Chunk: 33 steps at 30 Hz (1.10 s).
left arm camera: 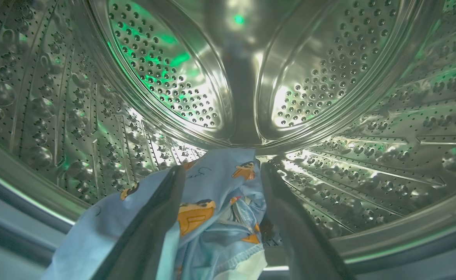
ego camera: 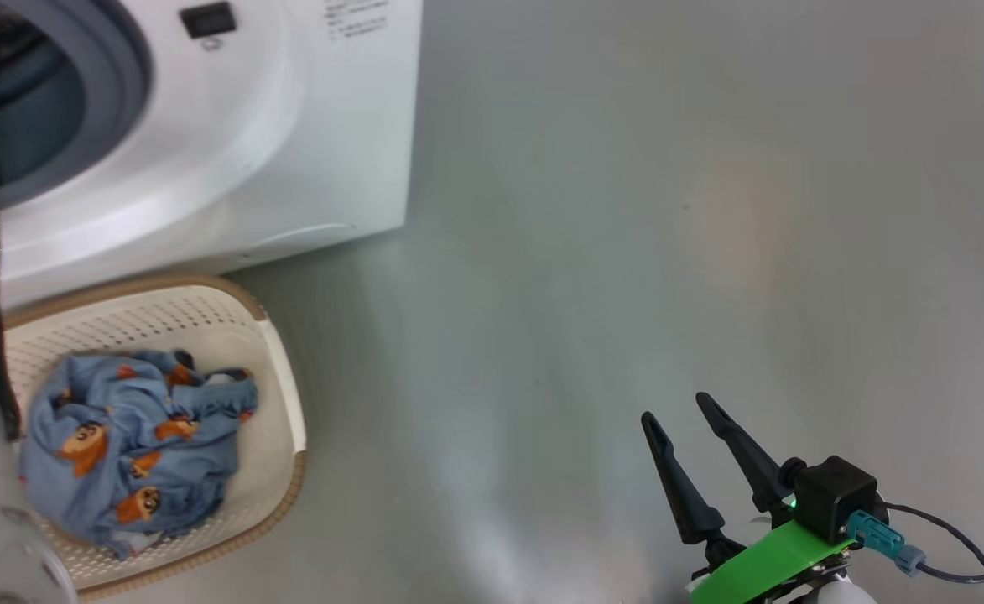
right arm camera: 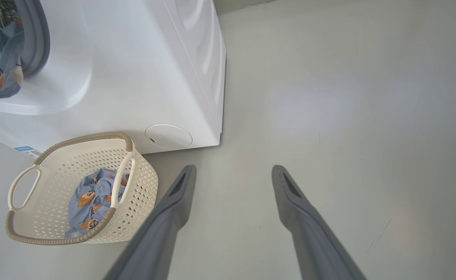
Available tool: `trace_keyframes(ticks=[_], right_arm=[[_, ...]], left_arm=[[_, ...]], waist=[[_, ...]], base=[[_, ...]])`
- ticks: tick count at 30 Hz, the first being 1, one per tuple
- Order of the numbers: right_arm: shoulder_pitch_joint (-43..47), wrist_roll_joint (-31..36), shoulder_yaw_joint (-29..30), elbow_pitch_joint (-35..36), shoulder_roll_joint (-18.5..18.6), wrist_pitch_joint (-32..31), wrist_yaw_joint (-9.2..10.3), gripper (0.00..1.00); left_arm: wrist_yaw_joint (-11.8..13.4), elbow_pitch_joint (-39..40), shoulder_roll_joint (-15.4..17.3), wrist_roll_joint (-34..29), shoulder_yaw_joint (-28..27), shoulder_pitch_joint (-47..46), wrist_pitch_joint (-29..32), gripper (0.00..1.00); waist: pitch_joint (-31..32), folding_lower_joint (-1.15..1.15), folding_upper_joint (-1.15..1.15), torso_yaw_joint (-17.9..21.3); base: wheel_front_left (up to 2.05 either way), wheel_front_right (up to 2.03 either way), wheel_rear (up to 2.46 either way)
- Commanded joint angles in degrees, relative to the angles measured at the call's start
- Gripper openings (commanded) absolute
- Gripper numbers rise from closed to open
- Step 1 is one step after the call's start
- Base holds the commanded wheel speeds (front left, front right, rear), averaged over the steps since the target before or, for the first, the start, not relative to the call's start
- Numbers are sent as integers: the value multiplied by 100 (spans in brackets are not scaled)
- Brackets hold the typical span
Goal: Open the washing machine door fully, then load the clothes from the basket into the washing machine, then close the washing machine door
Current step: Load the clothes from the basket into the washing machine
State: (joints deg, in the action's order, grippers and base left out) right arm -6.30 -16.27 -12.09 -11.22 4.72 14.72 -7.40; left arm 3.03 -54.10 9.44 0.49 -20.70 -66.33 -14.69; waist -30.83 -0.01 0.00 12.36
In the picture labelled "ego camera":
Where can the cream perforated laundry basket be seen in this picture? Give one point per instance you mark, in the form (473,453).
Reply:
(278,403)

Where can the grey rubber door gasket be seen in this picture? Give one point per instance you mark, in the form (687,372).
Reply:
(118,92)

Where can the round white filter cover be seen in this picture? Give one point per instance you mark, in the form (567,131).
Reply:
(307,235)

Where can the white front-load washing machine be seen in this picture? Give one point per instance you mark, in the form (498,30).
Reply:
(290,151)

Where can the blue bear print garment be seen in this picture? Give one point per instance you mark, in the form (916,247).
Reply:
(122,470)

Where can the black door latch socket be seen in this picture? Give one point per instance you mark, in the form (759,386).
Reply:
(208,19)

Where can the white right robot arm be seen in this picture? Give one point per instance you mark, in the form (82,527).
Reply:
(840,591)

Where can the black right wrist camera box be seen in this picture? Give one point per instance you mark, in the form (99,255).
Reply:
(835,495)

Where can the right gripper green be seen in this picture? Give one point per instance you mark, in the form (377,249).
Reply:
(768,562)

